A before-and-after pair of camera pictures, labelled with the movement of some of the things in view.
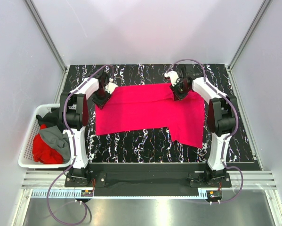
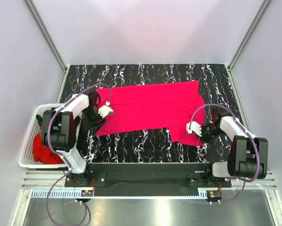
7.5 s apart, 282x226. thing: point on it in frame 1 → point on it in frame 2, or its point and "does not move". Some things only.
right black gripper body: [180, 89] → [209, 133]
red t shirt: [44, 153] does not move
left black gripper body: [101, 96] → [92, 117]
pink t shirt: [153, 106] does not move
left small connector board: [86, 193] does not move
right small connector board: [213, 195] does not move
